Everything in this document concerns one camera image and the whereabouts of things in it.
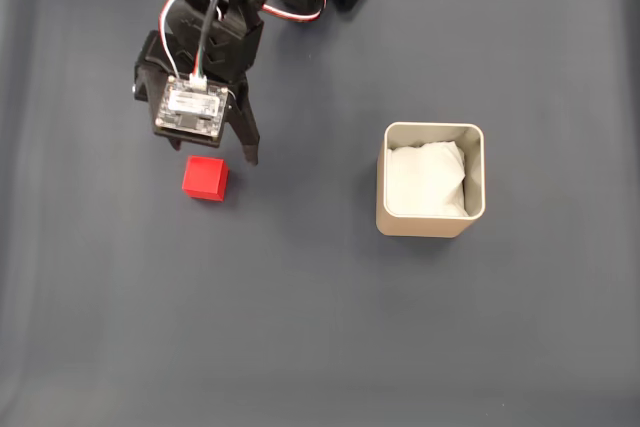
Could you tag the red cube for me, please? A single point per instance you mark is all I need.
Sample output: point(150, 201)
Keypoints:
point(202, 177)

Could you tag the beige square box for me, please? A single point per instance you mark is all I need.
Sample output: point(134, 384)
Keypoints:
point(430, 227)

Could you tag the white crumpled tissue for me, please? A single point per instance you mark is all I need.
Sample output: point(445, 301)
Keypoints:
point(425, 182)

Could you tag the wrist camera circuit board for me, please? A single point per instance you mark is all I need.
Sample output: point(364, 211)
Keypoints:
point(192, 107)

